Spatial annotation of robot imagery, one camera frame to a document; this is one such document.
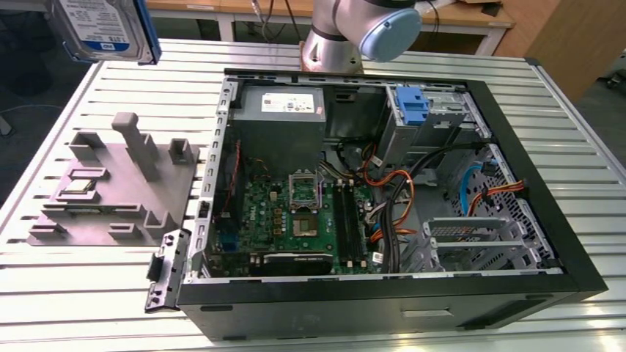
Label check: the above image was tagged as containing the hard disk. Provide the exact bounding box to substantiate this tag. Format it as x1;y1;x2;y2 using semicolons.
46;0;163;67

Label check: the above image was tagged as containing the silver CPU chip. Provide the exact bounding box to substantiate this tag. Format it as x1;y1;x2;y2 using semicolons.
62;179;95;194

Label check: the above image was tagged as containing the grey power supply unit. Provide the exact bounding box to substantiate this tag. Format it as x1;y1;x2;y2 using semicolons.
229;84;327;175

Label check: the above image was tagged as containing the black PC case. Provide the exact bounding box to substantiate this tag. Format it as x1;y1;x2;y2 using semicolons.
175;67;610;342

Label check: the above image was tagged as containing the grey metal drive cage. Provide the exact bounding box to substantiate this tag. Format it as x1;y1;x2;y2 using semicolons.
379;84;491;170

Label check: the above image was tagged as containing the CPU socket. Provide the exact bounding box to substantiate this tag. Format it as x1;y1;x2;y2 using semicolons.
291;213;321;238

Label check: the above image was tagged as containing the blue drive cage latch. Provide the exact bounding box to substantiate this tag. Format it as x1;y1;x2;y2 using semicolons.
397;87;430;126

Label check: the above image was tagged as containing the wooden top desk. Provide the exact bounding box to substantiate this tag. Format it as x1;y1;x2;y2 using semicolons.
186;0;518;56

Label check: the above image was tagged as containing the black graphics card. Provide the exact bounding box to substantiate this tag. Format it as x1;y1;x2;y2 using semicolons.
247;250;337;277

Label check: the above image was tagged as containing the orange yellow wire bundle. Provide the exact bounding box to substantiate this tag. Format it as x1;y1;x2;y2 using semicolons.
362;169;418;243

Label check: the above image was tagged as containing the red black twisted wire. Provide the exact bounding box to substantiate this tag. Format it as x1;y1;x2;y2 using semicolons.
222;141;243;217

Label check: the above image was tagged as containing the green RAM stick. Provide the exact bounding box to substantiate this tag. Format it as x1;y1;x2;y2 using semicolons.
60;205;116;216

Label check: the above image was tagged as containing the wooden cabinet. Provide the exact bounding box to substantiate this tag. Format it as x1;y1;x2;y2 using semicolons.
498;0;626;103

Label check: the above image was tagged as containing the grey metal disk bay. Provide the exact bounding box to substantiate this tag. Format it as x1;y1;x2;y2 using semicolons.
421;216;553;274

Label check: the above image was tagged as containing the yellow black power wire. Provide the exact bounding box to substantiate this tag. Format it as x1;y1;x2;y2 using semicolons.
318;158;366;177

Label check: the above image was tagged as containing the grey parts rack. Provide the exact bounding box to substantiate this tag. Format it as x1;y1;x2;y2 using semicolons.
27;111;203;247

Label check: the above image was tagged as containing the grey thin wire bundle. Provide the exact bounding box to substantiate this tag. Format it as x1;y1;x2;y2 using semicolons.
365;203;390;230

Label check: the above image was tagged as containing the metal socket cover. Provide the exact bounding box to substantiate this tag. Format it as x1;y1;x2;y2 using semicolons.
287;168;325;214

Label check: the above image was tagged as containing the blue data wire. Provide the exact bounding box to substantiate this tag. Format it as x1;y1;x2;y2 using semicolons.
457;161;497;218

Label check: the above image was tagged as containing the orange red disk power wire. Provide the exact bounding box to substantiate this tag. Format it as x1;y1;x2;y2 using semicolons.
467;179;528;218

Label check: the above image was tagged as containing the black RAM slot pair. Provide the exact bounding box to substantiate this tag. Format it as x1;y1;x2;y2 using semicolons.
346;178;371;268
333;178;358;268

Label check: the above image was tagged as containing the green motherboard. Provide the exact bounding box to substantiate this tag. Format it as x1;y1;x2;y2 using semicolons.
210;157;389;276

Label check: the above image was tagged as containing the grey expansion slot latch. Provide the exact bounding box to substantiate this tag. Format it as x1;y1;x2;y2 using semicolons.
144;227;193;313

